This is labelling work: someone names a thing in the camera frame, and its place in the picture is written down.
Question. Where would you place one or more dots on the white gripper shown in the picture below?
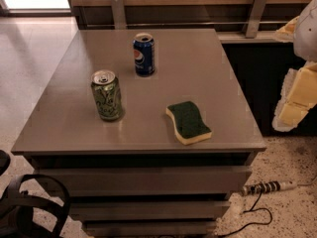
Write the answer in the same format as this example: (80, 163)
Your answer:
(306, 34)

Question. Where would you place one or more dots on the wooden wall bench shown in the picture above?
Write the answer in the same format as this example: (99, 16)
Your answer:
(227, 17)

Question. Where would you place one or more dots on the green and yellow sponge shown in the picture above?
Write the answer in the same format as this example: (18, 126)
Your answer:
(188, 124)

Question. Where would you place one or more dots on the blue Pepsi can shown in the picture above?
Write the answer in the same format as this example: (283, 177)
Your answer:
(144, 54)

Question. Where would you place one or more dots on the white power strip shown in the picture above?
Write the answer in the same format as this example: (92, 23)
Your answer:
(267, 187)

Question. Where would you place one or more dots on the left metal wall bracket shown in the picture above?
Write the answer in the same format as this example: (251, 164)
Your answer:
(118, 13)

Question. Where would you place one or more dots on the green soda can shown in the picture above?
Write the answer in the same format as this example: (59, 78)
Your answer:
(107, 94)

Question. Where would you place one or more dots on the grey drawer cabinet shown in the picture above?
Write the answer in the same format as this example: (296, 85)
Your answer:
(131, 176)

